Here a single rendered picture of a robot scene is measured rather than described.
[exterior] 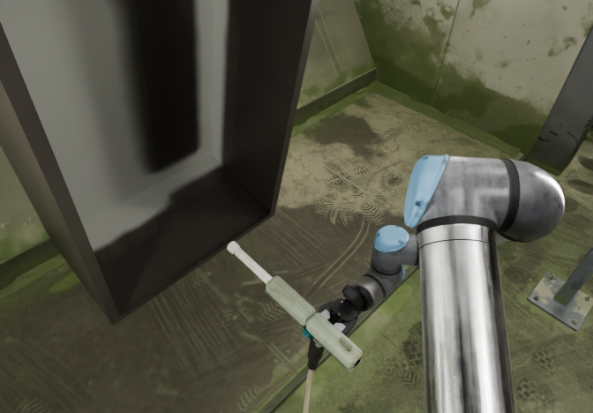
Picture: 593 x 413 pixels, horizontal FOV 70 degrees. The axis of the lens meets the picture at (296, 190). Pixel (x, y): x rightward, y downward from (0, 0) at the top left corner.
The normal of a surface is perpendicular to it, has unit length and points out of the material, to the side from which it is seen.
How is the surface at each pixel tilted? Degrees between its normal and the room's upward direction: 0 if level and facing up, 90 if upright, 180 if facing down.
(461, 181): 23
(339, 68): 57
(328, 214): 0
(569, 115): 90
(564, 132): 90
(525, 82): 90
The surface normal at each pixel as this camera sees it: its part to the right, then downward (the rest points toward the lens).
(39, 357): 0.01, -0.73
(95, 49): 0.69, 0.63
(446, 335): -0.65, -0.35
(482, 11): -0.72, 0.47
